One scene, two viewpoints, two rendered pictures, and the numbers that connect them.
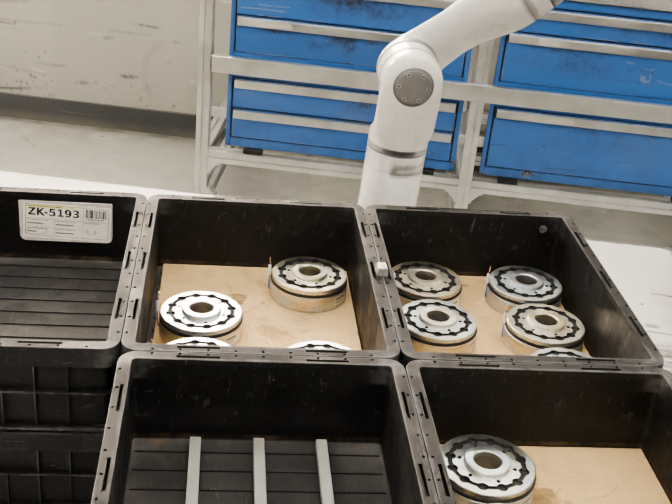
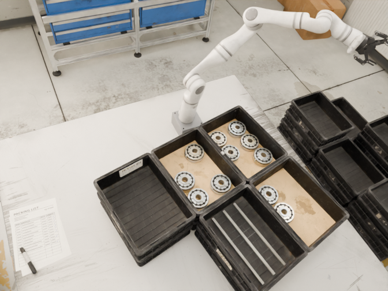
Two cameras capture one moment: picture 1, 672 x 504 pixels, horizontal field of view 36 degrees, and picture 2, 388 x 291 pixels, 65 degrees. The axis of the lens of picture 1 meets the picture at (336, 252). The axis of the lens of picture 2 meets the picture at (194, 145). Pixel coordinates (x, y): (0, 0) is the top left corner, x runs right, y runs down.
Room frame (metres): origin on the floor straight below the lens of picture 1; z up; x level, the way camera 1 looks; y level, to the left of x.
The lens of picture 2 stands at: (0.55, 0.60, 2.19)
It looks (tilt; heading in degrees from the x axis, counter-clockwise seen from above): 55 degrees down; 321
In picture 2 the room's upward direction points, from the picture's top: 12 degrees clockwise
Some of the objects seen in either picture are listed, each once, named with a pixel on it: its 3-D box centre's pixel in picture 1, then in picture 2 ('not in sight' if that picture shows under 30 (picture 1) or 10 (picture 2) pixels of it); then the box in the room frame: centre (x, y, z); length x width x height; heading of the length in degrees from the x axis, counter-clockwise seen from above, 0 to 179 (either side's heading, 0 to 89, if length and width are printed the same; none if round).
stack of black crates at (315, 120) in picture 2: not in sight; (309, 131); (1.28, -1.11, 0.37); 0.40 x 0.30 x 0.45; 178
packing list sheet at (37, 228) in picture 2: not in sight; (37, 233); (1.24, 0.87, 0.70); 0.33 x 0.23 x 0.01; 178
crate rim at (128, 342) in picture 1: (259, 274); (197, 167); (1.13, 0.09, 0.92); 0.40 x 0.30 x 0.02; 7
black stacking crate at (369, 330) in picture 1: (257, 309); (196, 172); (1.13, 0.09, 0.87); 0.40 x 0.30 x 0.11; 7
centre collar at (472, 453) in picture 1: (487, 462); (268, 194); (0.87, -0.18, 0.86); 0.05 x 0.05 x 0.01
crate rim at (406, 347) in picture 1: (496, 283); (242, 141); (1.17, -0.21, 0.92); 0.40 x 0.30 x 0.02; 7
